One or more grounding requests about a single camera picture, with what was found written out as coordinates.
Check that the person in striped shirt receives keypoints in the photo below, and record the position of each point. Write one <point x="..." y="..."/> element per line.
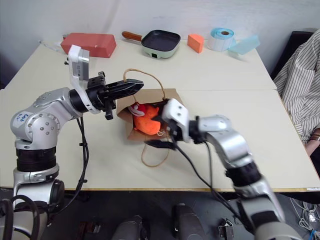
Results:
<point x="300" y="82"/>

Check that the black metal clip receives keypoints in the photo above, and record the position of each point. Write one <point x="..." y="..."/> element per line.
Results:
<point x="225" y="230"/>

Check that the label roll with blue backing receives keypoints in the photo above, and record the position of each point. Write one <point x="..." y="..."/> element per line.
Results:
<point x="220" y="40"/>

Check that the red and white plush toy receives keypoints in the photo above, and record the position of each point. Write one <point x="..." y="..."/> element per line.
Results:
<point x="140" y="108"/>

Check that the clear plastic bag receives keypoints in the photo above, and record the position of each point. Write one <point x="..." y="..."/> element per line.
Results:
<point x="53" y="45"/>

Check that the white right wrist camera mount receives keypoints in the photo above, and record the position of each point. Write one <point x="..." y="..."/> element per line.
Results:
<point x="175" y="110"/>

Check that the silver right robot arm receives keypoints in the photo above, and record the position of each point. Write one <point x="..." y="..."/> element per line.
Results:
<point x="232" y="145"/>

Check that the red rectangular box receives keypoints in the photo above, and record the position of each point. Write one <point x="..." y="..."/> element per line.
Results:
<point x="95" y="43"/>

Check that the light blue plastic sheet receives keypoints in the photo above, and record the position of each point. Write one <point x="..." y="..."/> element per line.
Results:
<point x="245" y="45"/>

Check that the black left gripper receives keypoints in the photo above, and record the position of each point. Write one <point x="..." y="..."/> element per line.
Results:
<point x="96" y="92"/>

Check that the orange wedge block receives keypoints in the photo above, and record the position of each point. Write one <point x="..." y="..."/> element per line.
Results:
<point x="195" y="43"/>

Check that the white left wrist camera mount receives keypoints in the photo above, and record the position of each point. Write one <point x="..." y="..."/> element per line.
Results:
<point x="74" y="56"/>

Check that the black chair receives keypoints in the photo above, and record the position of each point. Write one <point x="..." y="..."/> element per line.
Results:
<point x="295" y="50"/>

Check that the orange plush toy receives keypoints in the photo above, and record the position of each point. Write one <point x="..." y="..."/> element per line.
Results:
<point x="147" y="122"/>

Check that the dark grey rounded shape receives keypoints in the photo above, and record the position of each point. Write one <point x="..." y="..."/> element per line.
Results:
<point x="130" y="228"/>
<point x="187" y="222"/>

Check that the green electric frying pan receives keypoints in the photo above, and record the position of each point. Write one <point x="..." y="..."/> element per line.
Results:
<point x="161" y="40"/>

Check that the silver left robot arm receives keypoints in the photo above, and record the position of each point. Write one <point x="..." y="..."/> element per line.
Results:
<point x="42" y="125"/>

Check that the bystander bare hand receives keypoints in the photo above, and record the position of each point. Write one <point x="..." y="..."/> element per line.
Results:
<point x="314" y="151"/>

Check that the brown paper bag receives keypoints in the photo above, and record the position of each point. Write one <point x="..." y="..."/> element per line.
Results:
<point x="155" y="96"/>

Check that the brown wrist watch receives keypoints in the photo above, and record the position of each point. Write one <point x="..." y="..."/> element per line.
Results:
<point x="316" y="137"/>

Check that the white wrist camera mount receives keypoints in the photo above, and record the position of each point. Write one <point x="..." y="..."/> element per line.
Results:
<point x="175" y="110"/>
<point x="74" y="56"/>

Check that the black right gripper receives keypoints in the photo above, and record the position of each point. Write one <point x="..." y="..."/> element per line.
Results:
<point x="173" y="131"/>

